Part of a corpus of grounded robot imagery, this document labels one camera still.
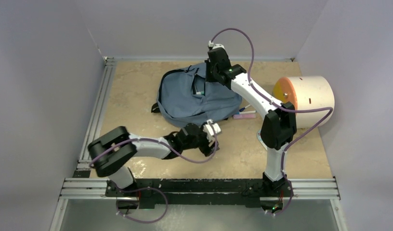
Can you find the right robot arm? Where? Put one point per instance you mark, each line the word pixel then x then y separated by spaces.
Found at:
pixel 278 127

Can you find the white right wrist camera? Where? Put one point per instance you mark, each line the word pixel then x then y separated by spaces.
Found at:
pixel 212 45

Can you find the light blue white marker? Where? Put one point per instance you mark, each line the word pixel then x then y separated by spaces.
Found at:
pixel 247 112

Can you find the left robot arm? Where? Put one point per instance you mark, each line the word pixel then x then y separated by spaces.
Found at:
pixel 110 152

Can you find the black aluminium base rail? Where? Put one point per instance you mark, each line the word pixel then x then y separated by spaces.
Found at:
pixel 247 192

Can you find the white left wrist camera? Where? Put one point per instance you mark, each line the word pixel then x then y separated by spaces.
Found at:
pixel 212 129

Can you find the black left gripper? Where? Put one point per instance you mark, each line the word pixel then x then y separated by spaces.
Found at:
pixel 206 149

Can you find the cream cylinder with orange face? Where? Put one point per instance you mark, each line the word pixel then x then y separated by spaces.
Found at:
pixel 305 93

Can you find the blister pack with scissors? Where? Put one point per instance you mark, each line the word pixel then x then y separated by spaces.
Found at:
pixel 260 140

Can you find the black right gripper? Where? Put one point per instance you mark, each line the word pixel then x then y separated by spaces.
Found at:
pixel 208 78

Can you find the blue capped white marker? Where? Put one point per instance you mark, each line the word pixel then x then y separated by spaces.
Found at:
pixel 244 108

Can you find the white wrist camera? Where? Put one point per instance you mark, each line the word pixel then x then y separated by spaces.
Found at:
pixel 212 45
pixel 212 129

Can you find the blue student backpack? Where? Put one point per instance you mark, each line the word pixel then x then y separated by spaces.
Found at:
pixel 179 104

